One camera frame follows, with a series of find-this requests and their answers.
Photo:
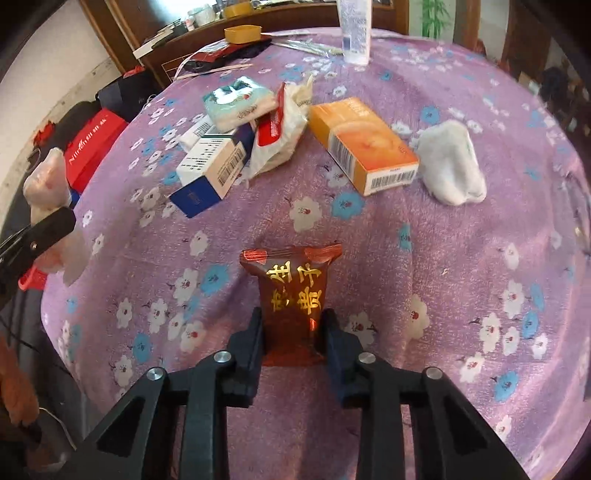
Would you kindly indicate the teal tissue pack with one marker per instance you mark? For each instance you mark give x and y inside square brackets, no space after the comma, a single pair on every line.
[238,103]

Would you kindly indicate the wooden sideboard cabinet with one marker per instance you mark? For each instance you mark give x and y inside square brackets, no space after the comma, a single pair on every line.
[162,59]

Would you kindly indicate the dark red wallet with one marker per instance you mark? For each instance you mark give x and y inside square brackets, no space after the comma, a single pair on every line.
[221,53]

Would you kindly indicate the dark red snack packet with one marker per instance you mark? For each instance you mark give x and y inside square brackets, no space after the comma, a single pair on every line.
[293,282]

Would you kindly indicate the red gift box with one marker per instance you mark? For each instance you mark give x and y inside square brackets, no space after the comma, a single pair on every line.
[87,150]

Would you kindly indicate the blue white medicine box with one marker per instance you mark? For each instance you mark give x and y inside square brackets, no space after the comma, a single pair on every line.
[212,162]

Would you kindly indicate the red white tissue pack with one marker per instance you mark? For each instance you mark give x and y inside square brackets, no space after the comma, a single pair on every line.
[271,139]

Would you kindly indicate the orange cardboard box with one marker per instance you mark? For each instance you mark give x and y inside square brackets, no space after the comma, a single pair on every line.
[368,151]

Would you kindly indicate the black leather sofa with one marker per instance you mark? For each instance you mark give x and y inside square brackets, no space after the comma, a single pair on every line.
[124,96]

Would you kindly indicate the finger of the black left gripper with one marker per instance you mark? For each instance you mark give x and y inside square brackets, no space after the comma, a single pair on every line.
[20,250]

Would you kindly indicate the purple floral tablecloth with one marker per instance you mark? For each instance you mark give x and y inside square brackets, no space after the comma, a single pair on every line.
[496,294]

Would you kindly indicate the yellow small box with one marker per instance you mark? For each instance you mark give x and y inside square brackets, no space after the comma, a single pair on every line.
[242,34]

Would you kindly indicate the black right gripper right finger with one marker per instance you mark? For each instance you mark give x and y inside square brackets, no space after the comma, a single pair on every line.
[451,440]

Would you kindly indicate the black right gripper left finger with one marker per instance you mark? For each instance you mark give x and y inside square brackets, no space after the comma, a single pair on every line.
[176,419]

